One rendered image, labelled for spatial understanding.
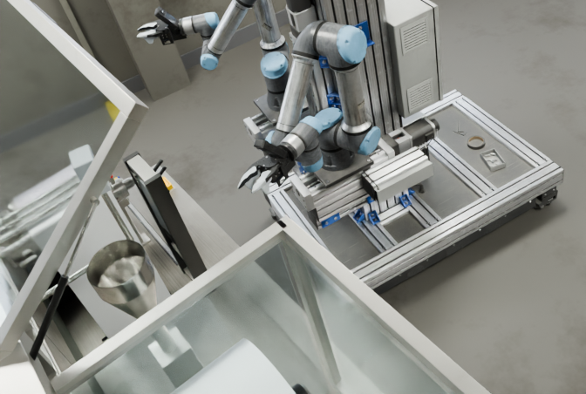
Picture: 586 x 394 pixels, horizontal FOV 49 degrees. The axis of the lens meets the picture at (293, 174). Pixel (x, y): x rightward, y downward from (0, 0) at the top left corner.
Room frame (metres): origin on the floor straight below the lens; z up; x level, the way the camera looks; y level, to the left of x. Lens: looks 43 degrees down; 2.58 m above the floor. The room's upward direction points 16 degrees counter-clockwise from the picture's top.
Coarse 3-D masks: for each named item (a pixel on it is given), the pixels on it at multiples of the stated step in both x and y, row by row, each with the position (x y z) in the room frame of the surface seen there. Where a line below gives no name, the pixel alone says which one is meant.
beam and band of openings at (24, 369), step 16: (32, 336) 0.95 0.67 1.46; (16, 352) 0.76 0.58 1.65; (48, 352) 0.90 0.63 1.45; (0, 368) 0.73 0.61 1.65; (16, 368) 0.72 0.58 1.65; (32, 368) 0.71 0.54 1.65; (48, 368) 0.84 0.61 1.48; (0, 384) 0.70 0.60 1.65; (16, 384) 0.69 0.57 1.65; (32, 384) 0.68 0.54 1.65; (48, 384) 0.71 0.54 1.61
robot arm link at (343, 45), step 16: (320, 32) 1.86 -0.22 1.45; (336, 32) 1.82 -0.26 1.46; (352, 32) 1.80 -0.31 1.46; (320, 48) 1.84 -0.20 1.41; (336, 48) 1.79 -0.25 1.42; (352, 48) 1.78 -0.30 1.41; (336, 64) 1.80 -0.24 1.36; (352, 64) 1.77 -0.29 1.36; (352, 80) 1.80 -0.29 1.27; (352, 96) 1.80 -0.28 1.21; (352, 112) 1.80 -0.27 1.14; (352, 128) 1.80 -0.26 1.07; (368, 128) 1.79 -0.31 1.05; (352, 144) 1.80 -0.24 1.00; (368, 144) 1.77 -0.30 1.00
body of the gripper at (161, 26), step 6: (156, 24) 2.65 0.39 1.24; (162, 24) 2.63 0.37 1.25; (180, 24) 2.59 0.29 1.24; (156, 30) 2.62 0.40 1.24; (162, 30) 2.59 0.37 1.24; (168, 30) 2.60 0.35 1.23; (174, 30) 2.61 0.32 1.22; (180, 30) 2.63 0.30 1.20; (162, 36) 2.61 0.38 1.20; (168, 36) 2.60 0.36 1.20; (174, 36) 2.61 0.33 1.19; (180, 36) 2.61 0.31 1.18; (186, 36) 2.60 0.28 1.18; (162, 42) 2.61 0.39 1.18
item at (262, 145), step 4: (256, 140) 1.57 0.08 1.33; (260, 140) 1.56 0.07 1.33; (264, 140) 1.55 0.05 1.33; (256, 144) 1.56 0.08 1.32; (260, 144) 1.55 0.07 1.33; (264, 144) 1.54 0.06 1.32; (268, 144) 1.55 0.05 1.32; (256, 148) 1.55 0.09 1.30; (260, 148) 1.54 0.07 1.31; (264, 148) 1.53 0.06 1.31; (268, 148) 1.54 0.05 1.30; (272, 148) 1.55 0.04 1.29; (276, 148) 1.56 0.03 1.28; (280, 148) 1.56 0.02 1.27; (268, 152) 1.56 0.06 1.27; (272, 152) 1.54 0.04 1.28; (276, 152) 1.55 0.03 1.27; (280, 152) 1.56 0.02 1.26; (284, 152) 1.57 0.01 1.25; (280, 156) 1.55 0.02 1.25; (284, 156) 1.56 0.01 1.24
